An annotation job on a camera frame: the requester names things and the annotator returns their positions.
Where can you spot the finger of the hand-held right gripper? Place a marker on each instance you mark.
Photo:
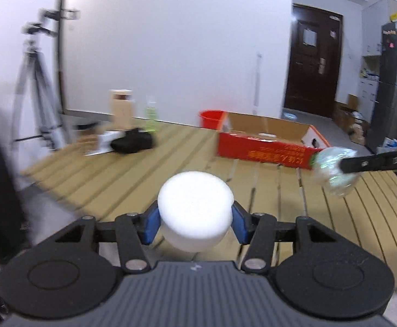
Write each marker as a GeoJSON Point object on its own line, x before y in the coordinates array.
{"type": "Point", "coordinates": [362, 164]}

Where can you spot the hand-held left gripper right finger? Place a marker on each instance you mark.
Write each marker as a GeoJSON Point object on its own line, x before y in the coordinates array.
{"type": "Point", "coordinates": [239, 224]}

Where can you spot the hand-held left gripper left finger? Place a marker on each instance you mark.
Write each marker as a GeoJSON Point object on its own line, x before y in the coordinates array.
{"type": "Point", "coordinates": [151, 226]}

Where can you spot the clear plastic bag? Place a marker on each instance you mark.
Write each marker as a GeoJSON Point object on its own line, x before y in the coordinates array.
{"type": "Point", "coordinates": [328, 167]}

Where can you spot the white foam cylinder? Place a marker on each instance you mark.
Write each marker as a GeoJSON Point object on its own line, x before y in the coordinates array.
{"type": "Point", "coordinates": [195, 207]}

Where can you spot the red cardboard box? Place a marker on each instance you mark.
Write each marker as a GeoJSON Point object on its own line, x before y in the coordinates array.
{"type": "Point", "coordinates": [253, 151]}

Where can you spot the brown cardboard boxes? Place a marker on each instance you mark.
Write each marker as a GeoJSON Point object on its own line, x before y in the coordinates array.
{"type": "Point", "coordinates": [345, 119]}

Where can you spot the grey refrigerator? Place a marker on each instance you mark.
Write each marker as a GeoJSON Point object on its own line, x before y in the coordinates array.
{"type": "Point", "coordinates": [389, 102]}

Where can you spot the white cabinet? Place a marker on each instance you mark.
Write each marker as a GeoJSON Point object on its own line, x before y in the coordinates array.
{"type": "Point", "coordinates": [368, 88]}

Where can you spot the black pouch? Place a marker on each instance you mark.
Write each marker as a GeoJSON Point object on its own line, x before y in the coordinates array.
{"type": "Point", "coordinates": [130, 142]}

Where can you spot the blue pet water dispenser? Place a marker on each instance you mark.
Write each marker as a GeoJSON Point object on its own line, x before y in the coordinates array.
{"type": "Point", "coordinates": [289, 115]}

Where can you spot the white small box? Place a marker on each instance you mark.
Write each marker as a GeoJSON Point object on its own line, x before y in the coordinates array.
{"type": "Point", "coordinates": [105, 141]}

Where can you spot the dark brown door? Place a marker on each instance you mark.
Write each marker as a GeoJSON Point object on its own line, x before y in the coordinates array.
{"type": "Point", "coordinates": [307, 75]}

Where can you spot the red plastic bucket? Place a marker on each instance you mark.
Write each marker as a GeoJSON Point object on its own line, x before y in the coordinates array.
{"type": "Point", "coordinates": [210, 119]}

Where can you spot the green bottle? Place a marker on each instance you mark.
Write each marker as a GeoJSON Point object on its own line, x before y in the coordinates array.
{"type": "Point", "coordinates": [152, 115]}

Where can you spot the beige jar with lid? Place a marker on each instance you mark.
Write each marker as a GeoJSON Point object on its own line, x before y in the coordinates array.
{"type": "Point", "coordinates": [122, 112]}

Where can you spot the black chair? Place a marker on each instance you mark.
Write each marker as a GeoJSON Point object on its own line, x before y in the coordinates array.
{"type": "Point", "coordinates": [1, 194]}

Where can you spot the black phone holder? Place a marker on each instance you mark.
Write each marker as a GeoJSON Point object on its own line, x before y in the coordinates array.
{"type": "Point", "coordinates": [67, 14]}

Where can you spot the camera tripod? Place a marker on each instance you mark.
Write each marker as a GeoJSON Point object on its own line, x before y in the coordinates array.
{"type": "Point", "coordinates": [31, 29]}

